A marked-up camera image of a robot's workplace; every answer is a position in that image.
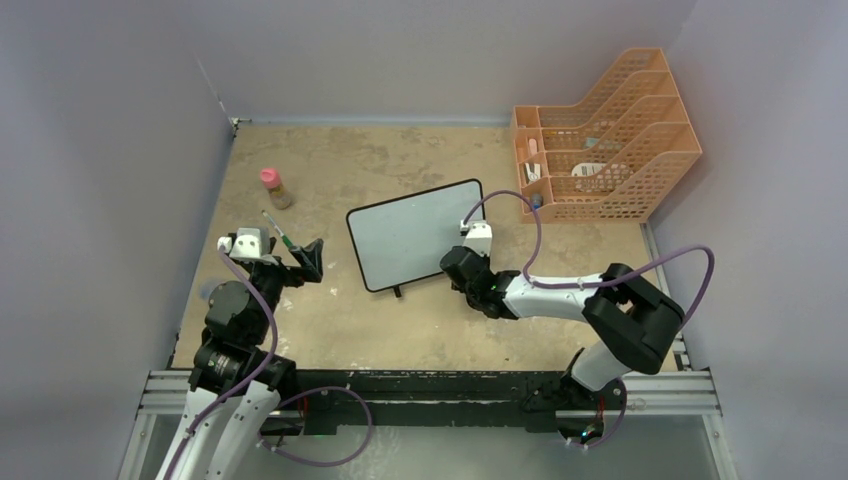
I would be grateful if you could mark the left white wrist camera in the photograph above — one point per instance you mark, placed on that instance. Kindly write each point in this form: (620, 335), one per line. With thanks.
(248, 245)

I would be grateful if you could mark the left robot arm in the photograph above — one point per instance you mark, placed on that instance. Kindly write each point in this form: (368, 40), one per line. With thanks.
(234, 385)

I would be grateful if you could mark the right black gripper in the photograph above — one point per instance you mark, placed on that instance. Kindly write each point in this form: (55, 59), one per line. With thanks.
(483, 259)

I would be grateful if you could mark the white whiteboard with black frame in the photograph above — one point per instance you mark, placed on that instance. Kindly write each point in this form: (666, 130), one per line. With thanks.
(402, 240)

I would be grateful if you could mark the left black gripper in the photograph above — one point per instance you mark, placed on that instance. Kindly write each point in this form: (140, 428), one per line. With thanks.
(307, 258)

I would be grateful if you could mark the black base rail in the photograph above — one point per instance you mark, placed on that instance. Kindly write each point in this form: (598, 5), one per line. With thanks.
(418, 398)

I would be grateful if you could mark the orange plastic file organizer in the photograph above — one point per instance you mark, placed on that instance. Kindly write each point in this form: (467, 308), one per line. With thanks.
(633, 115)

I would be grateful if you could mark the pink capped spice bottle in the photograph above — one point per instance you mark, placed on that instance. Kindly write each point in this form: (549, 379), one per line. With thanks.
(279, 196)

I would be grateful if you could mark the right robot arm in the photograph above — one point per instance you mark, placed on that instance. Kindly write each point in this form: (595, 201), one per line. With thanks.
(635, 323)

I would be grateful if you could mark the aluminium frame rail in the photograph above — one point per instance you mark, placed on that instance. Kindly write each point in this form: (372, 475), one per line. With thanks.
(682, 393)

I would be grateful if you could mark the white stapler in organizer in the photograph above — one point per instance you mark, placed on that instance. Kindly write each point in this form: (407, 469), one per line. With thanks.
(533, 172)

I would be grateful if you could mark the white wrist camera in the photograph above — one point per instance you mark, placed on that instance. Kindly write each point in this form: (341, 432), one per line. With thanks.
(477, 235)
(248, 245)

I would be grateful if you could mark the white marker with green cap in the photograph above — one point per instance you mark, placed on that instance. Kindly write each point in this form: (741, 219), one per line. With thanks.
(276, 227)

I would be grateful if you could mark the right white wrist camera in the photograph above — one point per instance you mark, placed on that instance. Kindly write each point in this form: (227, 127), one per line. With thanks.
(477, 235)

